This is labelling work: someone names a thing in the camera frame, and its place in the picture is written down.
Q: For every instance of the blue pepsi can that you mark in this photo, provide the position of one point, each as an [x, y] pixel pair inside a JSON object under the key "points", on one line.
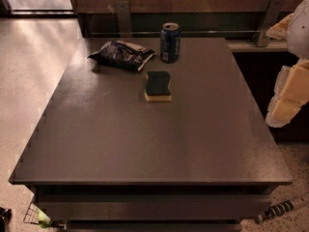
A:
{"points": [[170, 40]]}

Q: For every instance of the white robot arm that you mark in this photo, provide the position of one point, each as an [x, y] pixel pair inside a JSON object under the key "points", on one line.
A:
{"points": [[291, 89]]}

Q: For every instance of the green and yellow sponge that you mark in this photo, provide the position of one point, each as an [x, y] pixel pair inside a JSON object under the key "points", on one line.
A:
{"points": [[157, 88]]}

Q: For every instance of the black crumpled chip bag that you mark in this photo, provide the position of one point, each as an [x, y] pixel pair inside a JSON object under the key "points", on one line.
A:
{"points": [[123, 55]]}

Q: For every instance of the dark wooden cabinet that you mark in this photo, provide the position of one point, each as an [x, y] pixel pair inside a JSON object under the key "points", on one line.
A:
{"points": [[104, 158]]}

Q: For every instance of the right metal bracket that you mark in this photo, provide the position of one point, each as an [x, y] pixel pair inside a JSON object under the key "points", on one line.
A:
{"points": [[271, 14]]}

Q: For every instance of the metal bracket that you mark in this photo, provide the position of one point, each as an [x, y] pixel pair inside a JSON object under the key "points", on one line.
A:
{"points": [[124, 19], [271, 14]]}

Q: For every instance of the striped handle tool on floor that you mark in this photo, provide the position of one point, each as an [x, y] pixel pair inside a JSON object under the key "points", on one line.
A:
{"points": [[282, 208]]}

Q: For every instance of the left metal bracket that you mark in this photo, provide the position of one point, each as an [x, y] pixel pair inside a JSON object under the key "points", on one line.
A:
{"points": [[124, 19]]}

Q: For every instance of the wire basket with green item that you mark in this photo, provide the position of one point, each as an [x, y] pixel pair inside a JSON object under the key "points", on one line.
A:
{"points": [[35, 216]]}

